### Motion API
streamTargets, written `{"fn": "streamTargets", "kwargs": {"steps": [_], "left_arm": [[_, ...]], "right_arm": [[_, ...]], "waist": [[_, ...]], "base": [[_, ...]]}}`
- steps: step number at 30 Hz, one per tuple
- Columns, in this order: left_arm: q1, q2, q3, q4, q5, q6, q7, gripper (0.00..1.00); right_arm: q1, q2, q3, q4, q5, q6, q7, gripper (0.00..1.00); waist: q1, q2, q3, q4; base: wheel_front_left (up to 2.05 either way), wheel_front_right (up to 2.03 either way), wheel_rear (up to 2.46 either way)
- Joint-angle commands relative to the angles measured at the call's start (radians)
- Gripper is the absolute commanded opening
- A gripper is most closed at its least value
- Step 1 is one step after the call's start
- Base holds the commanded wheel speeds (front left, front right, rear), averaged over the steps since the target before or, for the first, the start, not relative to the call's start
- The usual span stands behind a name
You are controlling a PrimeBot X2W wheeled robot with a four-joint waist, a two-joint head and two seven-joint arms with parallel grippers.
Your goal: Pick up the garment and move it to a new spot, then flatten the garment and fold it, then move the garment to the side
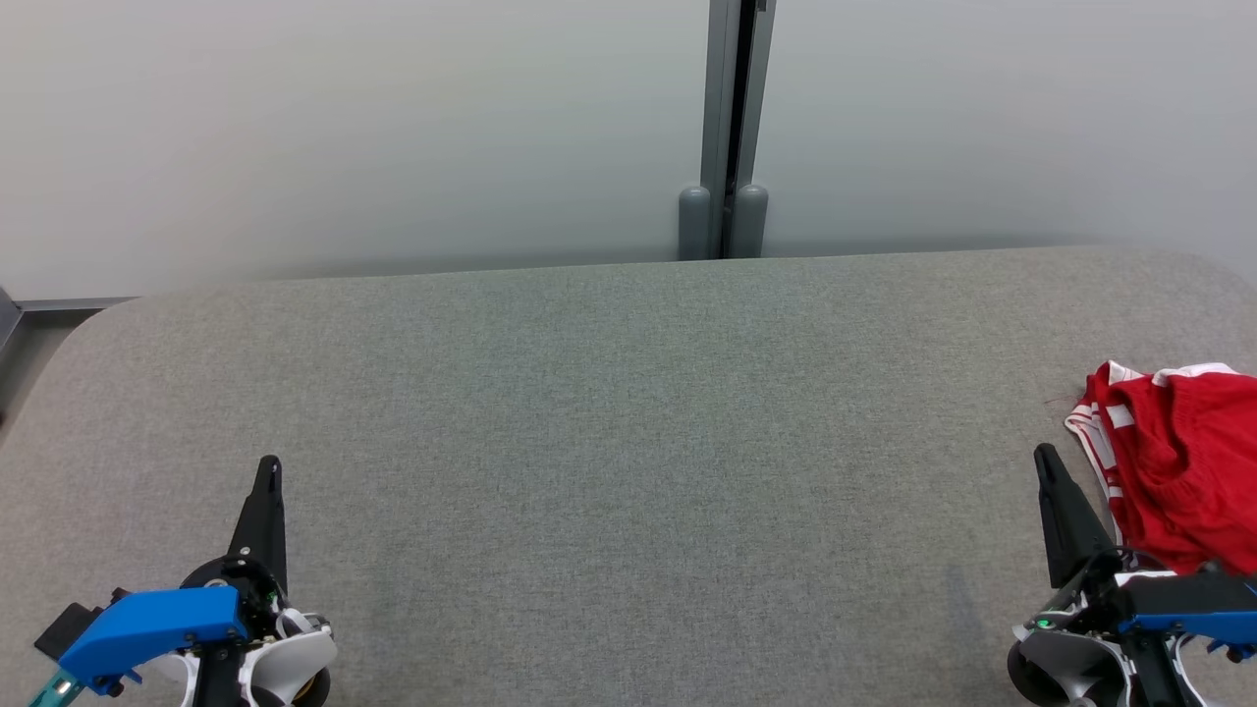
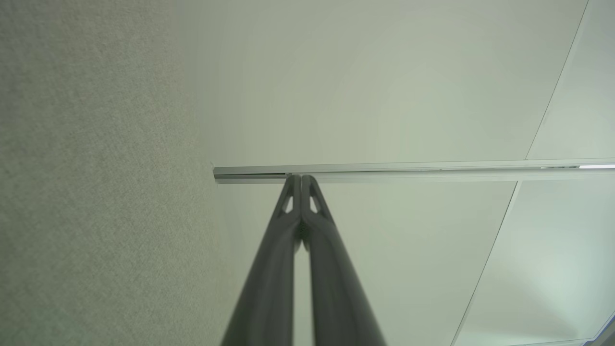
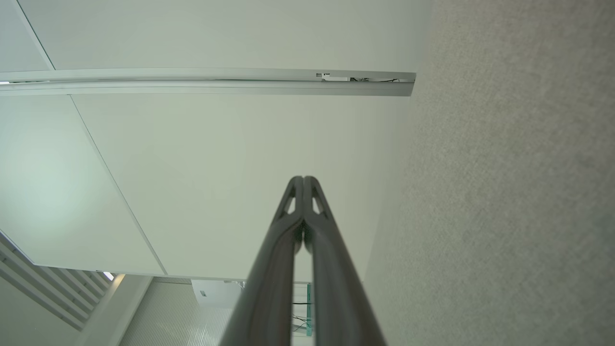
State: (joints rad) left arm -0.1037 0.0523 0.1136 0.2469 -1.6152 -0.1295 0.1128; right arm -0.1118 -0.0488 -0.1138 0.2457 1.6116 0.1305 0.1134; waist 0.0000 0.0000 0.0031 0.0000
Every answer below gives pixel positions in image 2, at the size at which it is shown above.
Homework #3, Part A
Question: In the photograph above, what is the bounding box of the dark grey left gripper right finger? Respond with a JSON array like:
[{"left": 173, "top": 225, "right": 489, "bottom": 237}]
[{"left": 302, "top": 175, "right": 388, "bottom": 346}]

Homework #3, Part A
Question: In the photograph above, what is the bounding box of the grey metal door frame post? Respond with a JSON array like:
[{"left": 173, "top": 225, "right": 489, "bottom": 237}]
[{"left": 213, "top": 158, "right": 615, "bottom": 185}]

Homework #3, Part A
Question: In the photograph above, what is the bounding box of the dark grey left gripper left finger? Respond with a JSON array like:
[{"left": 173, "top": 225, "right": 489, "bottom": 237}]
[{"left": 221, "top": 174, "right": 302, "bottom": 346}]

